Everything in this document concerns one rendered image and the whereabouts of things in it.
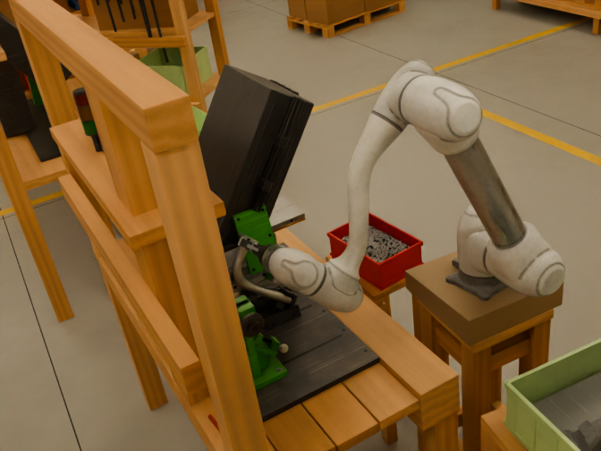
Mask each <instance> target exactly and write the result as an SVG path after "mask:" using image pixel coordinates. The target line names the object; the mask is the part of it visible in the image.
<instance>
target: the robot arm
mask: <svg viewBox="0 0 601 451"><path fill-rule="evenodd" d="M482 116H483V113H482V107H481V105H480V103H479V102H478V99H477V98H476V97H475V96H474V94H473V93H472V92H470V91H469V90H468V89H466V88H465V87H463V86H462V85H460V84H458V83H456V82H453V81H449V80H447V79H444V78H440V77H436V73H435V71H434V70H433V68H432V66H431V65H429V64H427V63H426V62H424V61H421V60H413V61H410V62H408V63H407V64H406V65H404V66H403V67H402V68H401V69H400V70H399V71H398V72H397V73H396V74H395V75H394V76H393V77H392V79H391V80H390V81H389V82H388V83H387V85H386V86H385V88H384V90H383V91H382V93H381V94H380V96H379V97H378V99H377V102H376V104H375V105H374V107H373V109H372V111H371V113H370V115H369V117H368V120H367V123H366V126H365V128H364V130H363V132H362V134H361V136H360V139H359V142H358V144H357V146H356V148H355V150H354V152H353V155H352V158H351V163H350V167H349V173H348V210H349V241H348V244H347V247H346V249H345V251H344V252H343V254H342V255H341V256H339V257H338V258H335V259H330V260H329V261H328V262H327V263H325V264H322V263H321V262H319V261H317V260H315V259H314V258H313V257H312V256H310V255H309V254H307V253H306V252H303V251H300V250H297V249H294V248H288V247H285V246H282V245H279V244H267V245H265V246H264V245H260V244H257V243H254V242H251V240H250V239H249V238H247V239H246V238H244V237H242V236H241V238H240V240H239V242H238V244H237V245H239V246H241V247H242V248H244V249H246V250H247V251H252V252H253V254H254V255H256V256H257V257H258V260H259V263H260V264H261V266H262V267H263V268H264V269H265V271H266V272H268V273H269V274H271V275H272V276H274V278H275V279H276V280H277V281H279V282H280V283H281V284H283V285H285V286H286V287H288V288H290V289H292V290H294V291H296V292H299V293H301V294H304V295H306V296H308V297H309V298H310V299H311V300H312V301H314V302H316V303H318V304H320V305H322V306H324V307H326V308H328V309H330V310H333V311H339V312H352V311H355V310H356V309H358V308H359V307H360V305H361V303H362V301H363V297H364V293H363V290H362V287H361V285H360V284H359V281H360V275H359V269H360V264H361V262H362V260H363V258H364V255H365V252H366V249H367V245H368V212H369V182H370V176H371V172H372V169H373V167H374V164H375V163H376V162H377V160H378V159H379V157H380V156H381V155H382V154H383V153H384V152H385V150H386V149H387V148H388V147H389V146H390V145H391V144H392V143H393V142H394V141H395V140H396V139H397V138H398V136H399V135H400V134H401V133H402V132H403V130H404V129H405V128H406V127H407V125H408V124H412V125H413V126H414V127H415V129H416V131H417V132H418V133H419V134H420V135H421V136H422V137H423V138H424V139H425V140H426V141H427V142H428V143H429V144H430V146H431V147H432V148H433V149H434V150H435V151H437V152H439V153H441V154H443V155H444V157H445V159H446V161H447V162H448V164H449V166H450V168H451V169H452V170H453V173H454V175H455V176H456V178H457V180H458V182H459V183H460V185H461V187H462V189H463V190H464V192H465V194H466V196H467V197H468V199H469V201H470V204H471V205H469V206H468V207H467V208H466V209H465V210H464V211H463V212H462V214H461V218H460V220H459V224H458V227H457V253H458V258H455V259H453V261H452V263H453V266H455V267H456V268H457V269H459V271H457V272H455V273H453V274H451V275H448V276H447V277H446V278H445V281H446V283H448V284H452V285H456V286H458V287H460V288H461V289H463V290H465V291H467V292H469V293H471V294H474V295H476V296H477V297H478V298H479V299H480V300H482V301H488V300H490V299H491V297H492V296H493V295H495V294H497V293H499V292H501V291H502V290H503V289H505V288H506V287H508V286H509V287H511V288H512V289H513V290H515V291H517V292H519V293H521V294H525V295H528V296H535V297H544V296H547V295H549V294H553V293H554V292H555V291H557V290H558V289H559V288H560V286H561V285H562V283H563V280H564V277H565V266H564V264H563V261H562V259H561V257H560V255H559V254H558V252H556V251H555V250H553V249H552V247H551V245H550V244H549V243H548V242H547V241H546V240H545V238H544V237H543V236H542V235H541V233H540V232H539V231H538V230H537V229H536V227H534V226H533V225H532V224H531V223H529V222H526V221H522V220H521V217H520V215H519V214H518V212H517V210H516V208H515V207H514V205H513V203H512V200H511V198H510V196H509V194H508V192H507V190H506V189H505V187H504V184H503V182H502V181H501V179H500V177H499V175H498V173H497V172H496V170H495V167H494V165H493V163H492V161H491V159H490V157H489V155H488V154H487V151H486V150H485V148H484V146H483V144H482V142H481V140H480V138H479V136H478V133H479V126H480V125H481V122H482Z"/></svg>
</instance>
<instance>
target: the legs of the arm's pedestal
mask: <svg viewBox="0 0 601 451"><path fill-rule="evenodd" d="M420 318H421V335H422V344H423V345H424V346H425V347H426V348H428V349H429V350H430V351H431V352H432V353H434V354H435V355H436V356H437V357H438V358H440V359H441V360H442V361H443V362H445V363H446V364H447V365H448V366H449V354H450V355H451V356H452V357H453V358H454V359H455V360H456V361H457V362H458V363H459V364H460V365H461V387H462V405H460V411H459V412H457V415H458V428H459V427H460V426H462V435H463V441H462V439H461V438H460V437H459V436H458V451H481V415H484V414H486V413H490V412H492V411H494V410H497V409H500V408H502V407H504V405H503V404H502V403H501V392H502V366H504V365H505V364H507V363H510V362H513V361H515V360H517V359H519V375H520V374H523V373H525V372H527V371H529V370H533V369H535V368H536V367H538V366H540V365H543V364H545V363H547V362H548V354H549V340H550V327H551V320H548V321H545V322H543V323H541V324H539V325H537V326H535V327H533V328H530V329H528V330H525V331H523V332H521V333H519V334H518V335H516V336H512V337H510V338H508V339H506V340H504V341H502V342H500V343H498V344H496V345H492V346H490V347H488V348H487V349H485V350H482V351H480V352H478V353H475V354H473V353H472V352H471V351H470V350H469V349H468V348H467V347H465V346H464V345H463V344H462V343H461V342H460V341H459V340H458V339H457V338H456V337H455V336H453V335H452V334H451V333H450V332H449V331H448V330H447V329H446V328H445V327H444V326H443V325H441V324H440V323H439V322H438V321H437V320H436V319H435V318H434V317H433V316H432V315H431V314H430V313H428V312H427V311H426V310H425V309H424V308H423V307H422V306H421V305H420Z"/></svg>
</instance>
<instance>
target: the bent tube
mask: <svg viewBox="0 0 601 451"><path fill-rule="evenodd" d="M240 236H242V237H244V238H246V239H247V238H249V239H250V240H251V242H254V243H258V241H256V240H254V239H252V238H250V237H248V236H247V235H245V234H242V233H240ZM247 252H248V251H247V250H246V249H244V248H242V247H241V246H240V247H239V249H238V250H237V252H236V254H235V256H234V259H233V276H234V279H235V281H236V282H237V284H238V285H239V286H240V287H241V288H242V289H244V290H246V291H248V292H251V293H254V294H258V295H261V296H264V297H266V298H269V299H272V300H275V301H278V302H282V303H285V304H288V305H289V304H290V303H291V302H292V297H291V296H290V295H287V294H282V293H279V292H277V291H274V290H271V289H268V288H265V287H263V286H260V285H255V284H252V283H251V282H249V281H248V280H247V279H246V278H245V277H244V275H243V274H242V270H241V266H242V262H243V260H244V258H245V256H246V254H247Z"/></svg>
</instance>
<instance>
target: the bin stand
mask: <svg viewBox="0 0 601 451"><path fill-rule="evenodd" d="M359 284H360V285H361V287H362V290H363V292H364V294H365V295H366V296H367V297H368V298H369V299H370V300H371V301H372V302H373V303H375V304H376V305H377V306H378V307H379V308H380V309H382V310H383V311H384V312H385V313H387V314H388V315H389V316H390V317H391V306H390V295H389V294H391V293H393V292H395V291H397V290H400V289H402V288H404V287H405V286H406V282H405V278H404V279H402V280H400V281H398V282H397V283H395V284H393V285H391V286H389V287H387V288H386V289H385V290H383V291H381V290H379V289H378V288H376V287H375V286H373V285H372V284H371V283H369V282H368V281H366V280H365V279H363V278H362V277H360V281H359ZM411 295H412V309H413V324H414V337H415V338H417V339H418V340H419V341H420V342H421V343H422V335H421V318H420V304H419V303H418V299H417V298H416V297H415V296H414V295H413V294H411ZM381 432H382V439H383V441H384V442H385V443H386V444H387V445H388V446H390V445H391V444H393V443H394V442H396V441H397V440H398V438H397V427H396V422H395V423H393V424H391V425H390V426H388V427H386V428H384V429H382V430H381Z"/></svg>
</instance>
